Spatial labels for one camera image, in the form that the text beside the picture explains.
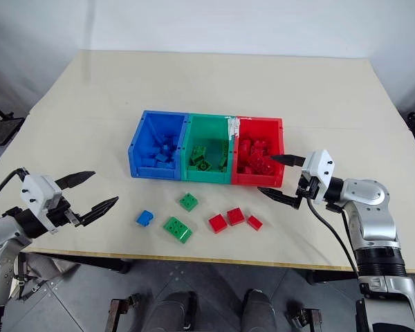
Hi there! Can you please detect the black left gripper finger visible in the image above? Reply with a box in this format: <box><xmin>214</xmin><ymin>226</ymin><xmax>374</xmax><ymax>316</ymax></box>
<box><xmin>73</xmin><ymin>196</ymin><xmax>120</xmax><ymax>228</ymax></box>
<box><xmin>54</xmin><ymin>170</ymin><xmax>97</xmax><ymax>191</ymax></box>

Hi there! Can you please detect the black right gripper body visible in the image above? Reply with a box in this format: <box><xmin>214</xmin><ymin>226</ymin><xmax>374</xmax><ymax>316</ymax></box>
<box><xmin>295</xmin><ymin>175</ymin><xmax>320</xmax><ymax>211</ymax></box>

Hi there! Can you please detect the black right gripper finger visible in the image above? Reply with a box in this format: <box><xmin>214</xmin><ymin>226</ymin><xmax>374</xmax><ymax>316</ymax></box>
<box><xmin>270</xmin><ymin>154</ymin><xmax>306</xmax><ymax>167</ymax></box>
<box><xmin>257</xmin><ymin>186</ymin><xmax>302</xmax><ymax>210</ymax></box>

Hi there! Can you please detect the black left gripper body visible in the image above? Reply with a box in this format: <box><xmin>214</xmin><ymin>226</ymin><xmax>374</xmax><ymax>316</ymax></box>
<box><xmin>45</xmin><ymin>196</ymin><xmax>83</xmax><ymax>232</ymax></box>

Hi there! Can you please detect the red plastic bin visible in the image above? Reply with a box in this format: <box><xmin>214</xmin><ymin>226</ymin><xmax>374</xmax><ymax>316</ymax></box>
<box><xmin>230</xmin><ymin>116</ymin><xmax>285</xmax><ymax>187</ymax></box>

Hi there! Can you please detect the small red toy brick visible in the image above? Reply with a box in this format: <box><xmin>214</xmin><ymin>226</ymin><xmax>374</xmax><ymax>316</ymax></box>
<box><xmin>226</xmin><ymin>207</ymin><xmax>246</xmax><ymax>227</ymax></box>
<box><xmin>246</xmin><ymin>214</ymin><xmax>264</xmax><ymax>231</ymax></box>
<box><xmin>208</xmin><ymin>214</ymin><xmax>229</xmax><ymax>235</ymax></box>

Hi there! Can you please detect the small blue toy brick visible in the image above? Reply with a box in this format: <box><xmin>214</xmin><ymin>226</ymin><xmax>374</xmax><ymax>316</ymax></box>
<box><xmin>136</xmin><ymin>210</ymin><xmax>155</xmax><ymax>228</ymax></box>

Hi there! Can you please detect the white tape strip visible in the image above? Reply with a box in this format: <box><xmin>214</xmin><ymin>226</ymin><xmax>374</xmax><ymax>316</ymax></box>
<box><xmin>225</xmin><ymin>116</ymin><xmax>241</xmax><ymax>140</ymax></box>

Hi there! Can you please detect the blue plastic bin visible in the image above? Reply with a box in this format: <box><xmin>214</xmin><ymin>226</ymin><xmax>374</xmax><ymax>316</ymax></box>
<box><xmin>127</xmin><ymin>110</ymin><xmax>190</xmax><ymax>180</ymax></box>

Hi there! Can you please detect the green plastic bin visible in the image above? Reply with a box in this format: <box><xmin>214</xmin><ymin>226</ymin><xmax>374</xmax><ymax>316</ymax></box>
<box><xmin>180</xmin><ymin>112</ymin><xmax>239</xmax><ymax>183</ymax></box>

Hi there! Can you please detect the large green toy brick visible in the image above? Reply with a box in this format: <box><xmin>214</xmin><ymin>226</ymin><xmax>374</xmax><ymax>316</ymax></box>
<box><xmin>162</xmin><ymin>216</ymin><xmax>194</xmax><ymax>245</ymax></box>

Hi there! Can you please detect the black stand base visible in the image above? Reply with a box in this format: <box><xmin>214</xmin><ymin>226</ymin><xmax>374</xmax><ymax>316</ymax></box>
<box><xmin>0</xmin><ymin>93</ymin><xmax>26</xmax><ymax>149</ymax></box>

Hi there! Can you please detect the small green toy brick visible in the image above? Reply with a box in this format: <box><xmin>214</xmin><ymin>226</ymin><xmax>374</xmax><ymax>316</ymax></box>
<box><xmin>178</xmin><ymin>192</ymin><xmax>198</xmax><ymax>212</ymax></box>

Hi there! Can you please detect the dark rounded shape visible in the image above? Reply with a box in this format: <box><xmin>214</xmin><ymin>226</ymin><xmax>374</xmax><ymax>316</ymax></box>
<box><xmin>147</xmin><ymin>290</ymin><xmax>199</xmax><ymax>332</ymax></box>
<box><xmin>241</xmin><ymin>288</ymin><xmax>277</xmax><ymax>332</ymax></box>

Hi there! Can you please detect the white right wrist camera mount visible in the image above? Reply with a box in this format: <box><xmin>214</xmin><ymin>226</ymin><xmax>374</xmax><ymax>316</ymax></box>
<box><xmin>301</xmin><ymin>149</ymin><xmax>336</xmax><ymax>205</ymax></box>

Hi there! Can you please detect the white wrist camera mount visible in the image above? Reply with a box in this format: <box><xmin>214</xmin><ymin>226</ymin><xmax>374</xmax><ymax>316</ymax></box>
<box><xmin>21</xmin><ymin>174</ymin><xmax>63</xmax><ymax>232</ymax></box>
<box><xmin>301</xmin><ymin>149</ymin><xmax>336</xmax><ymax>205</ymax></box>

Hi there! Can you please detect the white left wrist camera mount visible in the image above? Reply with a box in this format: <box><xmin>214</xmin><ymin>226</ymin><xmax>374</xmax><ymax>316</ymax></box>
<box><xmin>21</xmin><ymin>174</ymin><xmax>63</xmax><ymax>232</ymax></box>

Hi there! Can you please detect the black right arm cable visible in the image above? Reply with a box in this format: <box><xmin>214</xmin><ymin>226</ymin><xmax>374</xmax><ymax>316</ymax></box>
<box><xmin>306</xmin><ymin>196</ymin><xmax>360</xmax><ymax>279</ymax></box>

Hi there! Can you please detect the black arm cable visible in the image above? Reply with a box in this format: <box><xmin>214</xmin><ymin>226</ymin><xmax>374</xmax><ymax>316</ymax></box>
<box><xmin>0</xmin><ymin>167</ymin><xmax>29</xmax><ymax>212</ymax></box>
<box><xmin>306</xmin><ymin>196</ymin><xmax>360</xmax><ymax>279</ymax></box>

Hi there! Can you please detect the black table frame bar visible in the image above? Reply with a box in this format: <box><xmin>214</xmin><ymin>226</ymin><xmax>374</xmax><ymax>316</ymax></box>
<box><xmin>30</xmin><ymin>252</ymin><xmax>131</xmax><ymax>275</ymax></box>
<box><xmin>306</xmin><ymin>268</ymin><xmax>361</xmax><ymax>286</ymax></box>

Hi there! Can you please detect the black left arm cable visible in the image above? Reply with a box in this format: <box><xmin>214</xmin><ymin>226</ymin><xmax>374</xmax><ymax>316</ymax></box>
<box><xmin>0</xmin><ymin>167</ymin><xmax>29</xmax><ymax>212</ymax></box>

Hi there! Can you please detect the black strap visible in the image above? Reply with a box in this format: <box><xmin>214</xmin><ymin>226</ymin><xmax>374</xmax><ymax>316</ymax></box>
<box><xmin>16</xmin><ymin>254</ymin><xmax>48</xmax><ymax>301</ymax></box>

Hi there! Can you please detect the dark metal bracket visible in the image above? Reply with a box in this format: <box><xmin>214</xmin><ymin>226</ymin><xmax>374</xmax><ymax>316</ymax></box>
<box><xmin>108</xmin><ymin>293</ymin><xmax>142</xmax><ymax>332</ymax></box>
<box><xmin>286</xmin><ymin>304</ymin><xmax>323</xmax><ymax>329</ymax></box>

